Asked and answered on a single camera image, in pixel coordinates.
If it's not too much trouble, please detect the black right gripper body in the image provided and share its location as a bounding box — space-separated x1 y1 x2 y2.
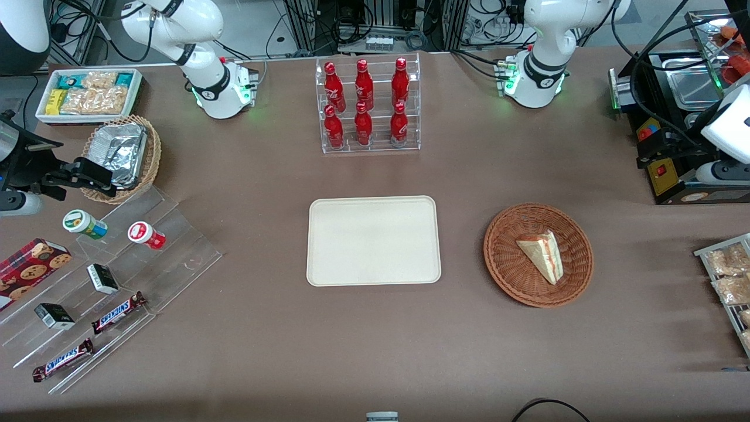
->
0 114 80 200

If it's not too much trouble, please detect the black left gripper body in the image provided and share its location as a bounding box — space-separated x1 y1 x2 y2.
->
665 126 713 171

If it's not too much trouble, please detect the triangle sandwich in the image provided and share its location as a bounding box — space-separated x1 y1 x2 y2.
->
516 230 564 286

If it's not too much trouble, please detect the oval light wicker basket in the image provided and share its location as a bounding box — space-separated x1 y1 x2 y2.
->
80 115 162 205

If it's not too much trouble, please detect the round brown wicker basket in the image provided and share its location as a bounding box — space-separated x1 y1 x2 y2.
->
483 203 594 308

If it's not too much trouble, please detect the cream plastic tray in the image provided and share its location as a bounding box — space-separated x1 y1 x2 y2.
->
306 196 442 287

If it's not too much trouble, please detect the silver foil packet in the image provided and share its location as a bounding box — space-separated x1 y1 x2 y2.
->
88 123 148 172
110 166 145 189

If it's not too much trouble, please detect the black food warmer machine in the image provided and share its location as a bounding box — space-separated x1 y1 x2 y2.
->
609 9 750 206

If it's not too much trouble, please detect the green lid cup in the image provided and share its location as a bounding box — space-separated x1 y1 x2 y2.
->
63 209 108 240

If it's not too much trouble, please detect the steel warmer pan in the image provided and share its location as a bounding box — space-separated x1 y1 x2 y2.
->
662 59 727 109

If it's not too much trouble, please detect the grey box with green light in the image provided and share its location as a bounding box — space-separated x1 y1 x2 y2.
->
608 67 638 113

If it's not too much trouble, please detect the red lid cup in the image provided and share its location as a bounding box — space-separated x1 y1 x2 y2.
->
128 221 166 251

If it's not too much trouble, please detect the large clear cracker bag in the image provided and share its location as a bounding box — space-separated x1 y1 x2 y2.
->
60 86 129 115

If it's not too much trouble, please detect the white rectangular snack bin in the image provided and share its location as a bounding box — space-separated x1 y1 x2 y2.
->
35 69 144 125

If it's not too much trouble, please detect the small clear cracker bag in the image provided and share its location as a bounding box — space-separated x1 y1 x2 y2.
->
82 72 118 90

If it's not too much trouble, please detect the small black box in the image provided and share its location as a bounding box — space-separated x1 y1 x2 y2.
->
87 264 120 295
34 303 76 330

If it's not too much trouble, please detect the red sausage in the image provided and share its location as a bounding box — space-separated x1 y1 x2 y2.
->
720 26 750 86

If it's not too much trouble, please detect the clear acrylic stepped display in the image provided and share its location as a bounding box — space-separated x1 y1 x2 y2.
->
0 186 223 394

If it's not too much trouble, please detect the red plaid cookie box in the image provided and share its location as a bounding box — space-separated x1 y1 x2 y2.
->
0 238 72 312

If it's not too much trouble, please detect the brown Snickers bar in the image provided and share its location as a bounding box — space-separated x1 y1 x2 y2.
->
32 338 94 383
91 291 147 335

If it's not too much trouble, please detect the red drink bottle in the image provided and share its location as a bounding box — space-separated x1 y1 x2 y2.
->
391 57 410 106
324 62 346 112
354 102 373 146
355 59 374 111
390 103 408 145
324 105 345 148

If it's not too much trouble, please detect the clear acrylic bottle rack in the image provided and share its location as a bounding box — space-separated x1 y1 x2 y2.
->
315 53 421 154

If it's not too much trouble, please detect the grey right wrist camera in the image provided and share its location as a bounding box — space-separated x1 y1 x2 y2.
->
0 190 43 217

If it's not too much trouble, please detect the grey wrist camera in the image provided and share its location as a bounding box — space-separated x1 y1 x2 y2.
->
0 190 43 217
696 159 750 187

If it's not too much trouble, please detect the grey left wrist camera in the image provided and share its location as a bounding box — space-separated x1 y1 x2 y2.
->
696 159 750 187

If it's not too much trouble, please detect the grey wire rack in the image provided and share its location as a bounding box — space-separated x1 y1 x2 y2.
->
694 233 750 358

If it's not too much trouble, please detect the black looped cable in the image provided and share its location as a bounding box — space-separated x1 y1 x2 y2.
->
511 398 592 422

